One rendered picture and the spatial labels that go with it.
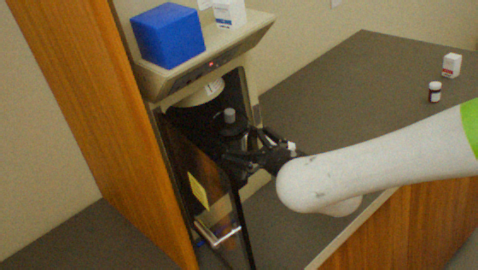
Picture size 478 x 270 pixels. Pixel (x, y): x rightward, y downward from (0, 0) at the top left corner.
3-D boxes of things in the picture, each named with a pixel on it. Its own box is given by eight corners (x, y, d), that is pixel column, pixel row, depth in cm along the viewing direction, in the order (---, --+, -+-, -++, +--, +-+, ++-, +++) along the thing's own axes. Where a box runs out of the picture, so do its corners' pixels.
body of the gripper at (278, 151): (297, 143, 108) (270, 131, 114) (273, 162, 104) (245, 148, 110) (300, 167, 112) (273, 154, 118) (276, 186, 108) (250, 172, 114)
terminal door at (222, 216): (197, 229, 126) (159, 108, 103) (262, 307, 104) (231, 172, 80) (195, 231, 125) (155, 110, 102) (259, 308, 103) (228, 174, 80)
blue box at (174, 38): (142, 59, 96) (128, 18, 91) (178, 40, 101) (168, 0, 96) (169, 71, 90) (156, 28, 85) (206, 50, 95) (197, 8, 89)
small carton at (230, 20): (217, 28, 103) (211, 2, 100) (230, 19, 106) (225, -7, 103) (233, 31, 101) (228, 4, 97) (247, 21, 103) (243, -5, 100)
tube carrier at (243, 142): (206, 175, 134) (201, 123, 119) (233, 156, 139) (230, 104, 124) (230, 196, 128) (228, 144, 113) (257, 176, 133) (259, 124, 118)
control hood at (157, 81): (147, 102, 102) (133, 61, 96) (249, 44, 117) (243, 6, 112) (177, 118, 94) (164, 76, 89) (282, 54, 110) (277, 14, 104)
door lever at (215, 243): (214, 215, 101) (212, 207, 100) (237, 240, 94) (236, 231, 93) (194, 228, 99) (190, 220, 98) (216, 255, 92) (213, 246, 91)
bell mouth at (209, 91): (148, 95, 124) (142, 77, 121) (197, 67, 133) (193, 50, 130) (186, 115, 113) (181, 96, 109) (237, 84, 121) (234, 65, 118)
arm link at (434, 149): (498, 178, 74) (475, 112, 77) (476, 168, 65) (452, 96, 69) (301, 220, 95) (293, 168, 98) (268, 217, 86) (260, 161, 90)
